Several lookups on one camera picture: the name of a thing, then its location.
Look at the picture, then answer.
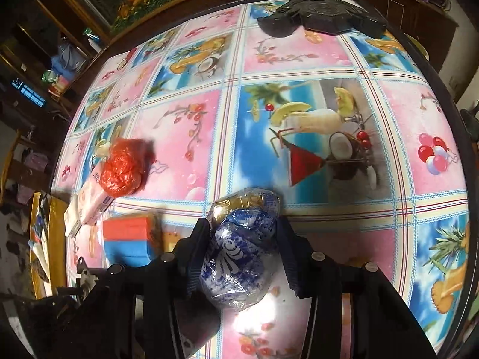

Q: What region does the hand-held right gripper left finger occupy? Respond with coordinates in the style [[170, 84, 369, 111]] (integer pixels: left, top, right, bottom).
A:
[[75, 217, 222, 359]]

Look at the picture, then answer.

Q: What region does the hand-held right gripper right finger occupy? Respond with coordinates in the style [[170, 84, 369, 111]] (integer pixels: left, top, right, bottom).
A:
[[276, 217, 438, 359]]

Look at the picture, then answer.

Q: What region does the blue white patterned packet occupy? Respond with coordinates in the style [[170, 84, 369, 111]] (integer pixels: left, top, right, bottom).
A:
[[200, 188, 281, 311]]

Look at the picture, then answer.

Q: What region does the orange and blue sponge pack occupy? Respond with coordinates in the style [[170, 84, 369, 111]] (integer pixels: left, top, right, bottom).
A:
[[102, 213, 162, 268]]

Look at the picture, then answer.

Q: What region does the red plastic bag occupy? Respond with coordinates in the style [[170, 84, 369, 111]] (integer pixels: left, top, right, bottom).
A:
[[99, 138, 156, 197]]

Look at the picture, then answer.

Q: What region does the pink tissue packet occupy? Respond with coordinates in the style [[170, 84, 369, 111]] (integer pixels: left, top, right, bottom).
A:
[[64, 174, 113, 237]]

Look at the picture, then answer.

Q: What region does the yellow chair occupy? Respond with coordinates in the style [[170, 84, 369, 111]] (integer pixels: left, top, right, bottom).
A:
[[30, 192, 72, 300]]

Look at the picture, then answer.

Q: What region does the blue lit window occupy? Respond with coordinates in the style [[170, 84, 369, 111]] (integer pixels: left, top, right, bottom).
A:
[[11, 78, 46, 108]]

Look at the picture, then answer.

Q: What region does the blue bag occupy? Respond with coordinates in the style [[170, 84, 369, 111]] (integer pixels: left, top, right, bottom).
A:
[[50, 43, 87, 76]]

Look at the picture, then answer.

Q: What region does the black plastic fan base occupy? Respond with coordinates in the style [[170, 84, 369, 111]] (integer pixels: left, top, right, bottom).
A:
[[257, 0, 388, 39]]

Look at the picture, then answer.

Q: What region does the wooden sideboard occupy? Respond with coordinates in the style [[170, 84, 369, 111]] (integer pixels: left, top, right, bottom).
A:
[[382, 0, 459, 68]]

